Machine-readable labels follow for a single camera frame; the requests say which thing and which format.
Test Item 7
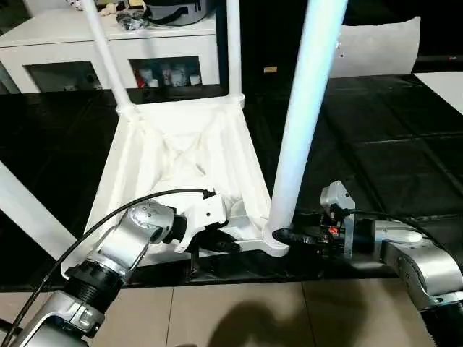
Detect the white plastic table top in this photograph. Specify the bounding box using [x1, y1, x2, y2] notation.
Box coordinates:
[61, 93, 292, 279]

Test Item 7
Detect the white plastic table leg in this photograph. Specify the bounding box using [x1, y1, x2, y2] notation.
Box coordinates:
[266, 0, 349, 243]
[224, 0, 247, 102]
[80, 0, 138, 115]
[0, 160, 77, 261]

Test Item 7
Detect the white flat board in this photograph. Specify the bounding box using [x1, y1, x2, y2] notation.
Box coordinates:
[412, 71, 463, 116]

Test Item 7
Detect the grey pillow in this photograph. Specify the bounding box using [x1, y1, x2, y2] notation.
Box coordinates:
[329, 16, 422, 79]

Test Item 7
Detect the black cabinet with yellow label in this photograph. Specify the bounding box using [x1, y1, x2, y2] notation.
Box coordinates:
[217, 0, 312, 95]

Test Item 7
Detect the colourful clutter bundle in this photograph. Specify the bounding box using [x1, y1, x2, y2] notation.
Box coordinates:
[69, 0, 151, 31]

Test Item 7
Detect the white sideboard cabinet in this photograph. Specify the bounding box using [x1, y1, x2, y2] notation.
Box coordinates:
[0, 9, 221, 95]

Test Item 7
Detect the grey curtain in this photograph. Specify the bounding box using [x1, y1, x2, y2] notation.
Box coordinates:
[0, 61, 21, 95]

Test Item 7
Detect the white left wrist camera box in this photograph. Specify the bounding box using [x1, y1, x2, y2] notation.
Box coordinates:
[174, 192, 231, 254]

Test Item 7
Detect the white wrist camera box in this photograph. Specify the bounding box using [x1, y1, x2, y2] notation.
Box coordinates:
[174, 192, 231, 254]
[318, 181, 357, 221]

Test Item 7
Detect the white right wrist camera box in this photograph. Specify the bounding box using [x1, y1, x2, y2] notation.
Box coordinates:
[318, 181, 357, 221]

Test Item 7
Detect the grey bag with black strap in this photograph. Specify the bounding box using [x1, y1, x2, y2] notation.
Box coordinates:
[143, 0, 218, 26]

